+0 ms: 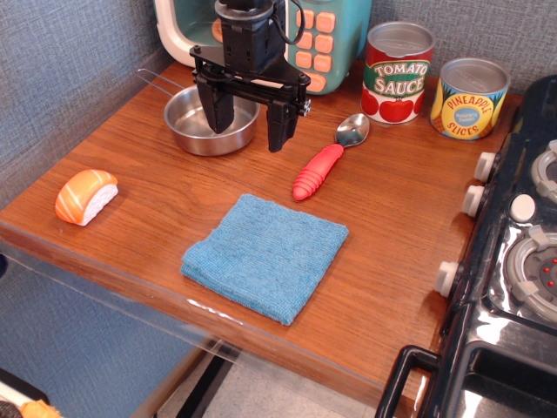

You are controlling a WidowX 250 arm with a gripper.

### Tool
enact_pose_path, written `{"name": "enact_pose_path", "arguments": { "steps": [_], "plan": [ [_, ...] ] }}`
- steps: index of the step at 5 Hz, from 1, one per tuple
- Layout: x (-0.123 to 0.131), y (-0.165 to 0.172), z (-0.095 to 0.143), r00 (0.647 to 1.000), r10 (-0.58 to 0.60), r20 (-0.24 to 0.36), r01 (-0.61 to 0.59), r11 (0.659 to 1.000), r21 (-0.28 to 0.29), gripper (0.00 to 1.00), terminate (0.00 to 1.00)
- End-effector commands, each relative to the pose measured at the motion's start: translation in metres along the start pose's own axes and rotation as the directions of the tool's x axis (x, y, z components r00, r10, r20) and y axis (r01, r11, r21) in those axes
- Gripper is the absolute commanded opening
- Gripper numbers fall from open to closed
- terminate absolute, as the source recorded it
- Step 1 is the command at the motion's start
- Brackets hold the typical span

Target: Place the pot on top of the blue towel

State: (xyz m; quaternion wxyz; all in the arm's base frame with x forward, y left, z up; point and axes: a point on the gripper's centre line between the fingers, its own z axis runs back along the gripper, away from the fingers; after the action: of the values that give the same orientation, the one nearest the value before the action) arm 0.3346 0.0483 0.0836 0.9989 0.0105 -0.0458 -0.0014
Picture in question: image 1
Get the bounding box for blue folded towel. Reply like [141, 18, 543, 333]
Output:
[181, 194, 349, 326]

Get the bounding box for small steel pot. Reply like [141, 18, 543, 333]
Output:
[133, 68, 261, 157]

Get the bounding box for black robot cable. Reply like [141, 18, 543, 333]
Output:
[270, 0, 306, 45]

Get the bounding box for grey stove knob top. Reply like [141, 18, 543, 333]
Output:
[474, 152, 497, 183]

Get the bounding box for grey stove knob middle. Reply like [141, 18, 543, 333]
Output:
[461, 185, 485, 218]

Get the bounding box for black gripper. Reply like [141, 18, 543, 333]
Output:
[190, 1, 311, 152]

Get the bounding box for red handled metal spoon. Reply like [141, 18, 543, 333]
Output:
[292, 113, 370, 201]

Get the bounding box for pineapple slices can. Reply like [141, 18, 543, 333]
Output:
[430, 57, 511, 140]

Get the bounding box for tomato sauce can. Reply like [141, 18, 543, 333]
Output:
[360, 21, 436, 125]

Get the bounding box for orange fuzzy object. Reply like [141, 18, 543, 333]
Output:
[20, 400, 62, 418]

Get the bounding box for grey stove knob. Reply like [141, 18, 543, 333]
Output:
[434, 261, 460, 298]
[461, 185, 485, 218]
[474, 152, 497, 183]

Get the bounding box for toy salmon sushi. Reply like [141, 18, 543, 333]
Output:
[55, 169, 118, 226]

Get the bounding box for grey stove knob bottom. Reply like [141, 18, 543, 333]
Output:
[434, 261, 460, 298]

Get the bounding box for teal toy microwave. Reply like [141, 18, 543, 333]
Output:
[154, 0, 372, 95]

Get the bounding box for black toy stove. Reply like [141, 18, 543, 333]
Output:
[376, 76, 556, 417]

